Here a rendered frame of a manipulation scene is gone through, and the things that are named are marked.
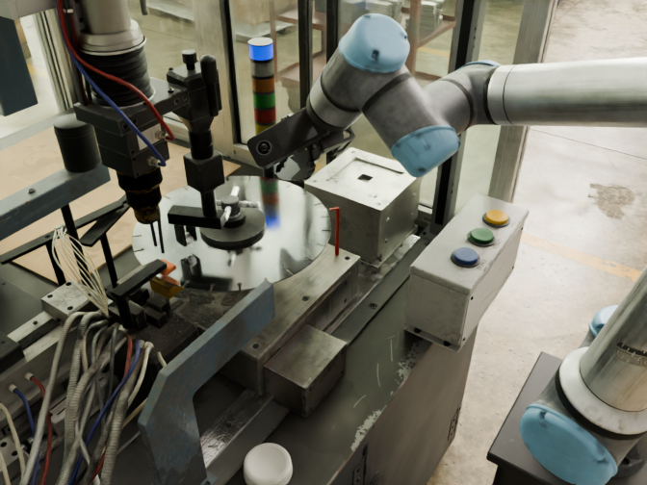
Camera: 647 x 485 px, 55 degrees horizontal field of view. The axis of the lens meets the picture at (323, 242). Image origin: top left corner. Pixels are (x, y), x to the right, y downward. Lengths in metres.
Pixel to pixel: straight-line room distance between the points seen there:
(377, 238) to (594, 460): 0.61
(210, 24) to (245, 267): 0.74
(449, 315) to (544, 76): 0.46
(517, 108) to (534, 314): 1.64
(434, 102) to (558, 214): 2.21
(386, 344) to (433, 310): 0.11
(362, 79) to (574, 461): 0.51
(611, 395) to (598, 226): 2.20
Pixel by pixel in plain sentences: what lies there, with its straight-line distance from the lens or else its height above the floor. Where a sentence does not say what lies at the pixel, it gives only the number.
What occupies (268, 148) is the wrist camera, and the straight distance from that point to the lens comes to 0.88.
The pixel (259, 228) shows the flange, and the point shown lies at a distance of 1.03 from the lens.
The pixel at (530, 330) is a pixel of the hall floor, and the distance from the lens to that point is 2.32.
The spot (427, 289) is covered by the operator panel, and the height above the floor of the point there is 0.86.
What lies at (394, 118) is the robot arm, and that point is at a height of 1.23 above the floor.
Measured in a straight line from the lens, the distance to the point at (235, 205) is 1.02.
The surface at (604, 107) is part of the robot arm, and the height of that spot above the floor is 1.27.
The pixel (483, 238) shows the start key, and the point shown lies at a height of 0.91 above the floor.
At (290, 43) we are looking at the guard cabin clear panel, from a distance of 1.44.
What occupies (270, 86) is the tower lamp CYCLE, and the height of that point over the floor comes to 1.08.
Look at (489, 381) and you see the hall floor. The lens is 2.11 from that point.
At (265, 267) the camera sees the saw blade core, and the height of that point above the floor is 0.95.
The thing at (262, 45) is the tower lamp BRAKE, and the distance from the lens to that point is 1.20.
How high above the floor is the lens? 1.55
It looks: 37 degrees down
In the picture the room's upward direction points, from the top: straight up
